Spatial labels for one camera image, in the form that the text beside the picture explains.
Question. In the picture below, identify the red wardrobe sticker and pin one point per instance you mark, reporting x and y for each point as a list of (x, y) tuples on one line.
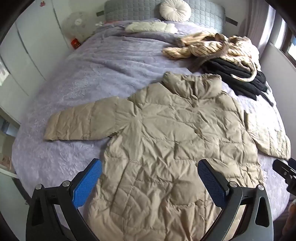
[(42, 3)]

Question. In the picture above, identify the light curtain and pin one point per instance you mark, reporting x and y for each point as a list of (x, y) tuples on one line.
[(256, 23)]

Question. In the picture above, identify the round cream cushion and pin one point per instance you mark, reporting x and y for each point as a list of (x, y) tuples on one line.
[(174, 9)]

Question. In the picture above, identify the beige puffer jacket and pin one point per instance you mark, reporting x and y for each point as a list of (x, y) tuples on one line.
[(161, 139)]

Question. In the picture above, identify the black folded garment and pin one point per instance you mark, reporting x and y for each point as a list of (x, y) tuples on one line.
[(231, 71)]

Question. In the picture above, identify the beige striped robe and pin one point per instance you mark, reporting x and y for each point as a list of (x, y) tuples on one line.
[(196, 48)]

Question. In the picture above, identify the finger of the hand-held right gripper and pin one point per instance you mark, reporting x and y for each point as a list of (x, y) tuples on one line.
[(281, 165)]

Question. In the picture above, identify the white folded garment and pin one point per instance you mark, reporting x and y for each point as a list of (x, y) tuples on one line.
[(150, 27)]

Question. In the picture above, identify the grey quilted headboard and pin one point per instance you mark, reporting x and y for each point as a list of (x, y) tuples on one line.
[(129, 9)]

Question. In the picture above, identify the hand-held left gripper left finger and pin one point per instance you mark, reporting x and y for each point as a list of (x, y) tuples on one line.
[(86, 185)]

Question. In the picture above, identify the white standing fan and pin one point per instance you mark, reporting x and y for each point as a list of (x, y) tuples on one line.
[(76, 23)]

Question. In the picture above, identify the red box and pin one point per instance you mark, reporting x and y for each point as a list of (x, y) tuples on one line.
[(75, 44)]

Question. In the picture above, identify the window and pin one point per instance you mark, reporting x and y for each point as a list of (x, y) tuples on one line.
[(288, 39)]

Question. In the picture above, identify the lavender bed blanket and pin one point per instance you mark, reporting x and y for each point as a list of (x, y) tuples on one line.
[(92, 81)]

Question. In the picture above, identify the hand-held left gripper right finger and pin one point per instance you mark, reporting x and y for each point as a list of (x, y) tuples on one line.
[(211, 183)]

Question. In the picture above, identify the white wardrobe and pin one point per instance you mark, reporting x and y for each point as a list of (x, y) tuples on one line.
[(34, 46)]

